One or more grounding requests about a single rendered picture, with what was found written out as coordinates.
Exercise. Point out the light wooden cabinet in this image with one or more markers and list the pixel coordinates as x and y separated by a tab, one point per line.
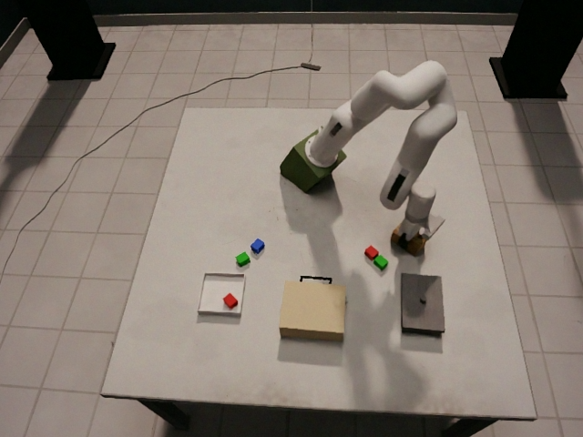
313	310

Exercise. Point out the small blue block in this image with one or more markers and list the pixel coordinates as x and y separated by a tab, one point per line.
257	246

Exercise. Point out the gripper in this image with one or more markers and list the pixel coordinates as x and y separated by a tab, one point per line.
408	229

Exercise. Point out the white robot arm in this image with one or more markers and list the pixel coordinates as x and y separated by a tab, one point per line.
428	81

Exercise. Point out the red block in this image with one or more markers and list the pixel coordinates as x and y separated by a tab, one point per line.
230	300
371	253

